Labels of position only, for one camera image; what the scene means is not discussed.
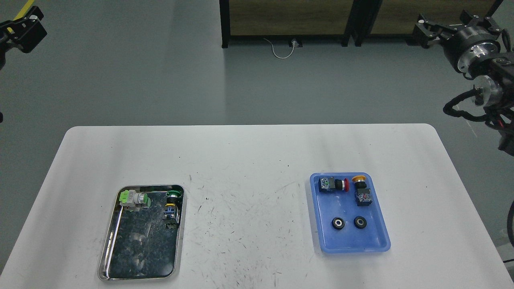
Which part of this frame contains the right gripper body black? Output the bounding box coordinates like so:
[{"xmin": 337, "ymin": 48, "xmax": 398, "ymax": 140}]
[{"xmin": 441, "ymin": 15, "xmax": 501, "ymax": 73}]

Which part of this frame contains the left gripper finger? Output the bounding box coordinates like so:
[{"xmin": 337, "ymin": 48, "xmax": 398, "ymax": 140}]
[{"xmin": 12, "ymin": 6, "xmax": 47, "ymax": 53}]

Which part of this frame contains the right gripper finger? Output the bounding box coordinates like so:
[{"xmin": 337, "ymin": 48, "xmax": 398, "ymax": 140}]
[{"xmin": 412, "ymin": 15, "xmax": 455, "ymax": 48}]

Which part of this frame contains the black gear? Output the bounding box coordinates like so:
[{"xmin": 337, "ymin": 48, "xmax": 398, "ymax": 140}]
[
  {"xmin": 332, "ymin": 216, "xmax": 345, "ymax": 230},
  {"xmin": 353, "ymin": 216, "xmax": 367, "ymax": 229}
]

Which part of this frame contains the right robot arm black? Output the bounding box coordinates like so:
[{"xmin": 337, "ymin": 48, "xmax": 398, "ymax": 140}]
[{"xmin": 412, "ymin": 10, "xmax": 514, "ymax": 155}]

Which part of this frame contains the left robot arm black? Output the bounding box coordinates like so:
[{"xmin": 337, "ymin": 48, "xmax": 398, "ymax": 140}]
[{"xmin": 0, "ymin": 5, "xmax": 47, "ymax": 69}]

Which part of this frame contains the blue plastic tray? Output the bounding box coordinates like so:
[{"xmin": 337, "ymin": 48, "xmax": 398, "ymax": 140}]
[{"xmin": 310, "ymin": 172, "xmax": 391, "ymax": 254}]

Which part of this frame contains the silver metal tray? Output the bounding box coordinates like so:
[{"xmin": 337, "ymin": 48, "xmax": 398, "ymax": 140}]
[{"xmin": 97, "ymin": 183, "xmax": 187, "ymax": 281}]

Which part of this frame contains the floor power socket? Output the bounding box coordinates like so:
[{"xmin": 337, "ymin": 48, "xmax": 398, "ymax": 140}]
[{"xmin": 289, "ymin": 38, "xmax": 303, "ymax": 49}]

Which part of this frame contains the wooden cabinet right black frame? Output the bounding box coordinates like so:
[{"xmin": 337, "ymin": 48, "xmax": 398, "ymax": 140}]
[{"xmin": 352, "ymin": 0, "xmax": 504, "ymax": 47}]

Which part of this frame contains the wooden cabinet black frame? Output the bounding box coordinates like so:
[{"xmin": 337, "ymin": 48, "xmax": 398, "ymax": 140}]
[
  {"xmin": 219, "ymin": 0, "xmax": 357, "ymax": 48},
  {"xmin": 352, "ymin": 0, "xmax": 504, "ymax": 47}
]

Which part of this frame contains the wooden cabinet left black frame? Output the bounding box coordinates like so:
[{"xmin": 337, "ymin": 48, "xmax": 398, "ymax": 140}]
[{"xmin": 219, "ymin": 0, "xmax": 357, "ymax": 48}]

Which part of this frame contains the white cable on floor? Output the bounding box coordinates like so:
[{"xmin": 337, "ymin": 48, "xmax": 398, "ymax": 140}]
[{"xmin": 263, "ymin": 38, "xmax": 297, "ymax": 59}]

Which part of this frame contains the yellow push button switch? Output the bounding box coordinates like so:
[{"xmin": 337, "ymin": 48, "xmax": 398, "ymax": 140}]
[{"xmin": 352, "ymin": 175, "xmax": 373, "ymax": 207}]

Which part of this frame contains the red push button switch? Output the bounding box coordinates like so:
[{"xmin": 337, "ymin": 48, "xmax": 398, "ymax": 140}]
[{"xmin": 319, "ymin": 176, "xmax": 349, "ymax": 193}]

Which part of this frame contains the light green push button switch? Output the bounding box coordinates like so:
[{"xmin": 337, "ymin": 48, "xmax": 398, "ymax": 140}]
[{"xmin": 118, "ymin": 189, "xmax": 152, "ymax": 212}]

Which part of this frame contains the dark green push button switch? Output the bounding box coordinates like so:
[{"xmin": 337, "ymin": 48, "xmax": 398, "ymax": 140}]
[{"xmin": 162, "ymin": 190, "xmax": 182, "ymax": 229}]

